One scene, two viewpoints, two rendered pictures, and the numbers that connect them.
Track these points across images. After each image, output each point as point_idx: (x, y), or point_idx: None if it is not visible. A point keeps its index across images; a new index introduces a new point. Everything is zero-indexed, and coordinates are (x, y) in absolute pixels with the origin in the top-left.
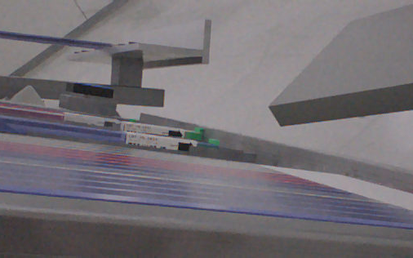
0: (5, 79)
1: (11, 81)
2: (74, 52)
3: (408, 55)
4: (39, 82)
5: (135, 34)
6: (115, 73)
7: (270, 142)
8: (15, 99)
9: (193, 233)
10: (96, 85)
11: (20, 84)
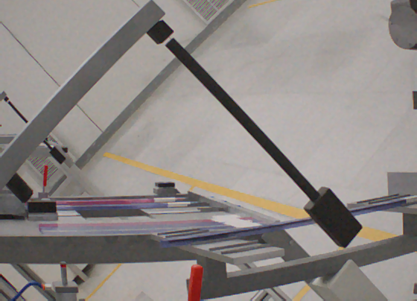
0: (330, 260)
1: (335, 260)
2: (357, 203)
3: None
4: (356, 253)
5: (405, 173)
6: (409, 224)
7: None
8: (340, 276)
9: None
10: (398, 241)
11: (342, 261)
